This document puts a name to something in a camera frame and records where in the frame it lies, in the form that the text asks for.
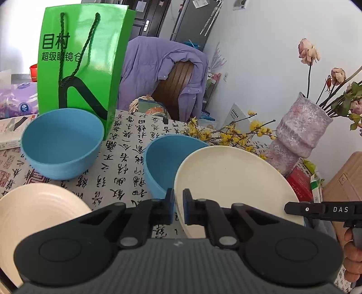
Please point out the purple jacket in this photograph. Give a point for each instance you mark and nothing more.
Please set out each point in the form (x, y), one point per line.
(147, 65)

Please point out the red bucket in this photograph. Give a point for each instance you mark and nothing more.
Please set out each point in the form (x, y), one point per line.
(34, 72)

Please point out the wooden chair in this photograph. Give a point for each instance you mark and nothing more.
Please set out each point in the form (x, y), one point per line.
(175, 87)

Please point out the large blue bowl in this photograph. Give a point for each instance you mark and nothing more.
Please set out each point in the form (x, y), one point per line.
(62, 141)

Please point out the red box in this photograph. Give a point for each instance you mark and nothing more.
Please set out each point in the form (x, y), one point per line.
(299, 182)

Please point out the woven straw fan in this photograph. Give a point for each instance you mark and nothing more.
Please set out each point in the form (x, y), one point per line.
(135, 105)

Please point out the white folded umbrella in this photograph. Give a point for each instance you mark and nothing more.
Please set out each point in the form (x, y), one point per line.
(210, 18)

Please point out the dried rose bouquet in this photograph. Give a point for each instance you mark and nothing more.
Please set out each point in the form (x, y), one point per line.
(309, 52)

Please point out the blue plastic bag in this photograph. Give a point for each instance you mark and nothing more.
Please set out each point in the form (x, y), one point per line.
(192, 44)

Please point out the dark entrance door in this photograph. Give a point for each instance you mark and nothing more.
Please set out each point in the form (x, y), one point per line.
(152, 17)

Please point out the grey refrigerator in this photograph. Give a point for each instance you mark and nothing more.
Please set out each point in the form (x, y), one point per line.
(192, 22)

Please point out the green and white carton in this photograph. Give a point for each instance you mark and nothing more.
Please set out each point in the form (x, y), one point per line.
(316, 192)

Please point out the person's right hand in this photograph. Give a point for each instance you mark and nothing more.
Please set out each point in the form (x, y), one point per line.
(352, 260)

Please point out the purple plant wall sticker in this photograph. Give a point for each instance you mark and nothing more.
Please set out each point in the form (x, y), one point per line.
(217, 58)

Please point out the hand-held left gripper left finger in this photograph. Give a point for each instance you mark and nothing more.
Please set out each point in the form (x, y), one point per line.
(170, 207)

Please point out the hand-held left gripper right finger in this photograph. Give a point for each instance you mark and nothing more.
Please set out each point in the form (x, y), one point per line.
(186, 207)

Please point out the pink textured vase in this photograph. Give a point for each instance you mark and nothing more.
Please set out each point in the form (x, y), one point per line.
(299, 127)

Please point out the purple tissue pack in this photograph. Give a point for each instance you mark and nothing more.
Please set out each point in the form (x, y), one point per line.
(19, 99)

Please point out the yellow blossom branch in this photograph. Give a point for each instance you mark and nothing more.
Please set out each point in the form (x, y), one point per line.
(256, 125)

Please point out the white flat box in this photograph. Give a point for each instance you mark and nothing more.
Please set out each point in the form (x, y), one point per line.
(11, 133)

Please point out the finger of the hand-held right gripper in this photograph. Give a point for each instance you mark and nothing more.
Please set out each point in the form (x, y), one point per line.
(305, 209)

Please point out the patterned cushion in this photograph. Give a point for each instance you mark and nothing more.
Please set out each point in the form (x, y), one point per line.
(154, 109)

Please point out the white leaflet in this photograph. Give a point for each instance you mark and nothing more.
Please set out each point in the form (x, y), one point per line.
(236, 114)

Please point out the green paper bag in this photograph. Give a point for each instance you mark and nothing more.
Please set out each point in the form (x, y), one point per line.
(99, 56)

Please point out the cream plate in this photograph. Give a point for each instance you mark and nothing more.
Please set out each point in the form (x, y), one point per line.
(34, 214)
(232, 181)

